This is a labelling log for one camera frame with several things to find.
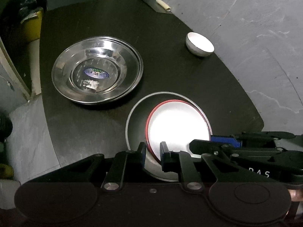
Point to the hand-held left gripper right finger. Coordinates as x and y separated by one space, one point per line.
165 160

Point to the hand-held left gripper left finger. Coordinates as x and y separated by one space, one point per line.
143 157

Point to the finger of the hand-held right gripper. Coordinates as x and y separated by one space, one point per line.
223 140
201 146

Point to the white plate with red rim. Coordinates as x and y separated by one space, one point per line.
177 127

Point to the deep stainless steel bowl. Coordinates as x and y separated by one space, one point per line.
137 123

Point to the white ceramic bowl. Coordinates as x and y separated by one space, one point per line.
200 43

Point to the person's right hand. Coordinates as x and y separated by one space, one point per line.
297 195

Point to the yellow container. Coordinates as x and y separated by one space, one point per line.
6 171

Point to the white plastic jug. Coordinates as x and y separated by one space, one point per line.
8 192

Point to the yellow bin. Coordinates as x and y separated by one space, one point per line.
33 27

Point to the worn door frame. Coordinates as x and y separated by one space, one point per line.
13 61

